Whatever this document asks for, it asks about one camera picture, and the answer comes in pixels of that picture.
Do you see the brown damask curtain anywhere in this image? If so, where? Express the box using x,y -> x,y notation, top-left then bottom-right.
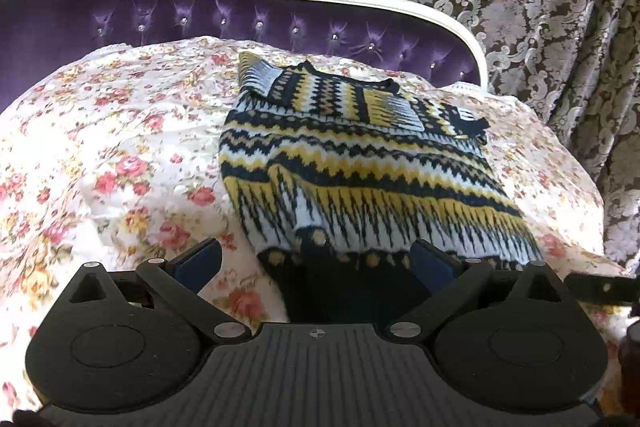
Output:
227,0 -> 640,279

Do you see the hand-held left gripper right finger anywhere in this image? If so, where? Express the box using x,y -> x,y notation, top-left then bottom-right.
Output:
387,239 -> 567,341

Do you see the floral blanket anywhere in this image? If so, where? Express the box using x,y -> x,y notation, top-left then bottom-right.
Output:
0,36 -> 636,413

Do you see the patterned knit sweater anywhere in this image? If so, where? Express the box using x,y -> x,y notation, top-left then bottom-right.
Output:
218,52 -> 547,323

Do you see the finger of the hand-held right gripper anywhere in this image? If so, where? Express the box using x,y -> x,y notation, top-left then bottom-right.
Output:
565,273 -> 640,309

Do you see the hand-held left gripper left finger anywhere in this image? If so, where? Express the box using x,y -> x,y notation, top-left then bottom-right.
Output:
65,238 -> 252,343

